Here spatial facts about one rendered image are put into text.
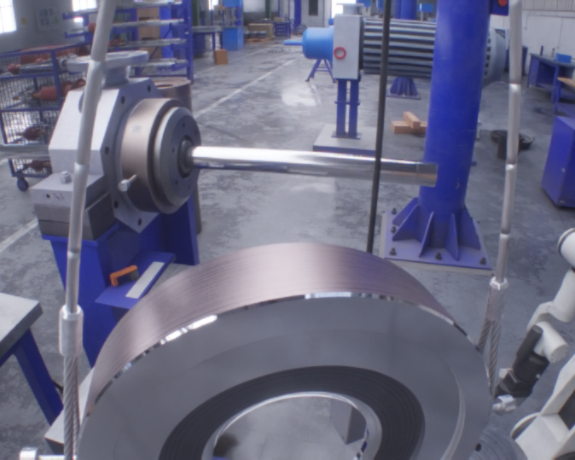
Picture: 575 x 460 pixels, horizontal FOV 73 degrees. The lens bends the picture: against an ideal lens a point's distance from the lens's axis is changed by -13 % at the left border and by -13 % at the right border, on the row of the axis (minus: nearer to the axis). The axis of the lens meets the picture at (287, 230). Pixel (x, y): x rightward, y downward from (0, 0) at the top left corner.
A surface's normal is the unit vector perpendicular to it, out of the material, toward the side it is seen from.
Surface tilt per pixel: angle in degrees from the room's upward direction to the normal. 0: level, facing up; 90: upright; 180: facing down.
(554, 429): 10
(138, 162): 76
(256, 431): 0
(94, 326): 90
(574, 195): 90
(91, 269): 90
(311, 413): 0
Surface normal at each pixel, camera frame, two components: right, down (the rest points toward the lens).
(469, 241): -0.58, 0.39
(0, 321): 0.00, -0.88
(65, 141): -0.14, -0.29
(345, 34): -0.22, 0.47
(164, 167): 0.69, 0.29
